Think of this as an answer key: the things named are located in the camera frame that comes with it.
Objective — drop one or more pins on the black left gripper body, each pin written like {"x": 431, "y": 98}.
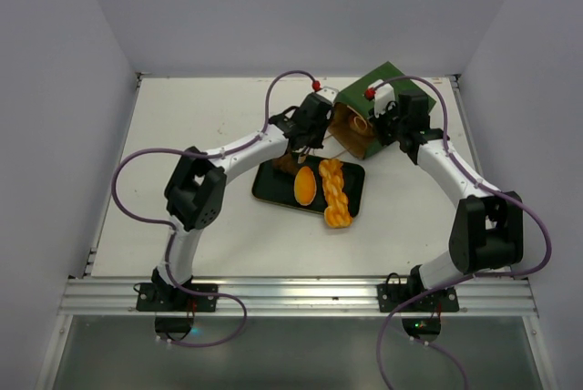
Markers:
{"x": 317, "y": 133}

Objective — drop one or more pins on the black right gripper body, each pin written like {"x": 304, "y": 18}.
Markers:
{"x": 383, "y": 121}

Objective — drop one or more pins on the tan sliced fake bread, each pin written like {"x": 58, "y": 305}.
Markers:
{"x": 359, "y": 126}

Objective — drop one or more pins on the brown fake chocolate bread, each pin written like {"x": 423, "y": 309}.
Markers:
{"x": 286, "y": 164}

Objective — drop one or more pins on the green paper bag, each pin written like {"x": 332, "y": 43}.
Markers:
{"x": 410, "y": 98}

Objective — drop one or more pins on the orange oval fake bread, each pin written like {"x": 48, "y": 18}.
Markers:
{"x": 305, "y": 186}

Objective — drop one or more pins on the orange braided fake bread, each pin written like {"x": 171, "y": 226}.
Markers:
{"x": 336, "y": 214}

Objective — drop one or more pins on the metal serving tongs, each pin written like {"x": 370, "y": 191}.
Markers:
{"x": 303, "y": 154}

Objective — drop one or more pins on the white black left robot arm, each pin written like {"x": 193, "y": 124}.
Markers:
{"x": 196, "y": 188}

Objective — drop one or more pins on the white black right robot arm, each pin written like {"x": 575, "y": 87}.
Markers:
{"x": 487, "y": 232}

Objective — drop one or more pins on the dark green tray gold rim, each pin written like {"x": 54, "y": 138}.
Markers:
{"x": 275, "y": 186}

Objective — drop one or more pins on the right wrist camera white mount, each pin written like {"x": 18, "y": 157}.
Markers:
{"x": 381, "y": 94}

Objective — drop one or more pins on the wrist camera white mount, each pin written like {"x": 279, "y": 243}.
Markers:
{"x": 381, "y": 94}
{"x": 328, "y": 93}

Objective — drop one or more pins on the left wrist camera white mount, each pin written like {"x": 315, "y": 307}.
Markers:
{"x": 328, "y": 93}

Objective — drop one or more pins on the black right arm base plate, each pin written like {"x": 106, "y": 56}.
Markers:
{"x": 396, "y": 289}

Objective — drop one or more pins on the aluminium front mounting rail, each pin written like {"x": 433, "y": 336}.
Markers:
{"x": 306, "y": 297}

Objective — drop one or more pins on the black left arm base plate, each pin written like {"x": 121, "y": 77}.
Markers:
{"x": 154, "y": 299}

